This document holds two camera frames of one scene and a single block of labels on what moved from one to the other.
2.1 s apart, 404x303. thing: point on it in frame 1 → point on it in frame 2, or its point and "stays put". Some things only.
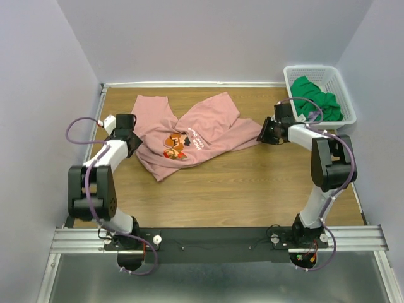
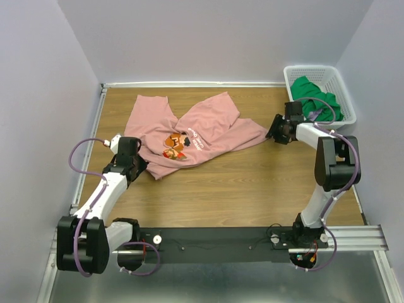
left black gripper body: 137,141 → 141,163
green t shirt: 331,107 stays put
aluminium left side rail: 69,221 stays put
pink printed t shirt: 168,142 stays put
